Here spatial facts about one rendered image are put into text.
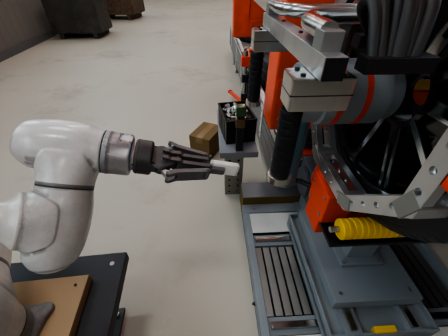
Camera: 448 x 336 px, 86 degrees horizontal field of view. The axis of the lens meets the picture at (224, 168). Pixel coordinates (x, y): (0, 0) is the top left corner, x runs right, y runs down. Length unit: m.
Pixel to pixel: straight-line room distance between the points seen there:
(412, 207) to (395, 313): 0.66
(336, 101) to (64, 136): 0.46
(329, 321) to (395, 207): 0.58
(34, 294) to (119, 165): 0.56
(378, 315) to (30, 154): 1.10
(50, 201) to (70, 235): 0.07
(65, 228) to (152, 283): 0.74
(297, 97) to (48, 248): 0.48
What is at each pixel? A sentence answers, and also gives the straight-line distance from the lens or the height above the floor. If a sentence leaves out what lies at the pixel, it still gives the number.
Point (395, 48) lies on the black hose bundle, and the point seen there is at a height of 0.99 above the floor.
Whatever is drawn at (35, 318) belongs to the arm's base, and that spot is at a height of 0.35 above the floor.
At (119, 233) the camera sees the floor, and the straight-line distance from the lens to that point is 1.41.
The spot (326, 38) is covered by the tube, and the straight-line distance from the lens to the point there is 0.36.
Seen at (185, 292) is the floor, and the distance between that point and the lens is 1.17.
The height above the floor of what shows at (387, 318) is 0.15.
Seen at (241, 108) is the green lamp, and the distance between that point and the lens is 0.95.
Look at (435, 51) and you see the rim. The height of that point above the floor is 0.94.
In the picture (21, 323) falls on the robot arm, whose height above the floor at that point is 0.40.
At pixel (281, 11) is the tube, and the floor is 1.00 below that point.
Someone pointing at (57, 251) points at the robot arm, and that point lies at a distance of 0.55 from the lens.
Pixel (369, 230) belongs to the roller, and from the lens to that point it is 0.76.
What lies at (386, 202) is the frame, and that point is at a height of 0.72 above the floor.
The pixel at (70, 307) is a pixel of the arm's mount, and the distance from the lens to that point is 0.89.
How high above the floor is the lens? 1.06
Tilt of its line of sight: 39 degrees down
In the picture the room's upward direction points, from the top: straight up
